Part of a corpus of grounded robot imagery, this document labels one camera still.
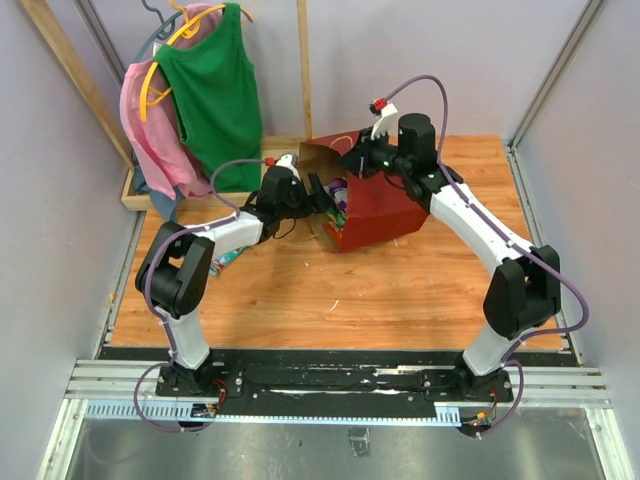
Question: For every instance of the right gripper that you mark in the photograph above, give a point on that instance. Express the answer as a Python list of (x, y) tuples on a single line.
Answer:
[(358, 159)]

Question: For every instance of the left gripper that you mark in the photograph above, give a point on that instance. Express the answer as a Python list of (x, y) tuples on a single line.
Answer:
[(318, 202)]

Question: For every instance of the red brown paper bag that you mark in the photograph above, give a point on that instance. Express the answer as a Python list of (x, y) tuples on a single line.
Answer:
[(376, 211)]

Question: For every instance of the teal snack packet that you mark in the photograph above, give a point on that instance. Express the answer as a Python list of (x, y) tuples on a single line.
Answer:
[(219, 263)]

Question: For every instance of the purple Fox's candy packet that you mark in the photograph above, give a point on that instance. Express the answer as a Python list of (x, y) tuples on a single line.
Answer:
[(337, 189)]

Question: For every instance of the green Fox's candy packet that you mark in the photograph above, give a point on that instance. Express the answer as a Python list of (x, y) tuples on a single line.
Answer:
[(337, 217)]

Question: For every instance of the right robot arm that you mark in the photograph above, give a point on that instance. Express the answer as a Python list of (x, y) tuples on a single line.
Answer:
[(524, 288)]

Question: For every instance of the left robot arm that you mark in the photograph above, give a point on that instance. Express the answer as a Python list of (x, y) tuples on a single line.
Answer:
[(175, 271)]

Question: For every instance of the orange snack packet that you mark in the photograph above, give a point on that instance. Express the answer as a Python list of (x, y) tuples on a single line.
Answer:
[(334, 234)]

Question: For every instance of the green tank top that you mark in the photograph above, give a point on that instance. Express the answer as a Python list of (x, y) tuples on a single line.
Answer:
[(226, 135)]

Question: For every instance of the blue grey cloth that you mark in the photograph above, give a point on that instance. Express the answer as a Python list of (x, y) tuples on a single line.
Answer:
[(165, 205)]

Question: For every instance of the pink shirt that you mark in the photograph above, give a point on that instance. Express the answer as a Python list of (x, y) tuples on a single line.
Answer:
[(167, 166)]

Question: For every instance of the yellow clothes hanger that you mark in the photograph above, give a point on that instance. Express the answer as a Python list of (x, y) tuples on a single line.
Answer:
[(218, 59)]

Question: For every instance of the grey clothes hanger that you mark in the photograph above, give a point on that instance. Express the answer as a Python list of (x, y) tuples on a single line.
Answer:
[(166, 26)]

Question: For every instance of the aluminium corner profile right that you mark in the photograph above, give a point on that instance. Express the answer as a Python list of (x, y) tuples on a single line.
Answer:
[(579, 31)]

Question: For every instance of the aluminium corner profile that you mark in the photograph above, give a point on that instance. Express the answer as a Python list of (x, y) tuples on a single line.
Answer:
[(97, 29), (579, 31)]

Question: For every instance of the aluminium corner profile left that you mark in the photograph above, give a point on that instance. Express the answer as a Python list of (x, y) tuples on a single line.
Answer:
[(97, 29)]

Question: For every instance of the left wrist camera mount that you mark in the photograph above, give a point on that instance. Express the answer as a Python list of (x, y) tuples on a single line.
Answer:
[(287, 160)]

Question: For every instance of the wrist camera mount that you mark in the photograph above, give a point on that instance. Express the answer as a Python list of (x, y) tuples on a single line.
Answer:
[(287, 160), (386, 115)]

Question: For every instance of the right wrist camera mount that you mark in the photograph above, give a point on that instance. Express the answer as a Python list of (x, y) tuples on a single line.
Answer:
[(386, 115)]

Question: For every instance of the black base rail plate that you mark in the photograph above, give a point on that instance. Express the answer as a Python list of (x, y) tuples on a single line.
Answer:
[(387, 384)]

